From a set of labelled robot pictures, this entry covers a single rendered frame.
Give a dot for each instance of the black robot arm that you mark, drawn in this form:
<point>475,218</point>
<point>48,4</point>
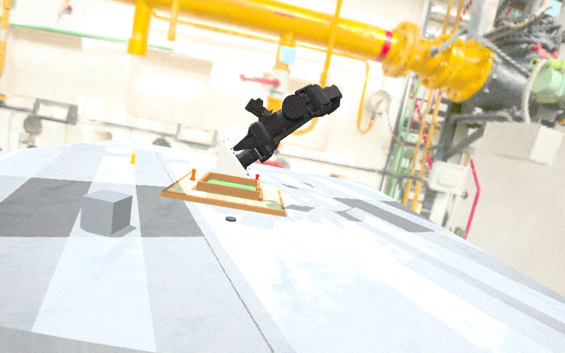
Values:
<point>308,102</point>

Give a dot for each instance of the white die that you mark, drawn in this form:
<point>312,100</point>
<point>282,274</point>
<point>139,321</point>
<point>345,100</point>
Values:
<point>232,151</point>

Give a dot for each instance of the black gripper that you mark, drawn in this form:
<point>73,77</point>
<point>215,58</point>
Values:
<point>261,133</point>

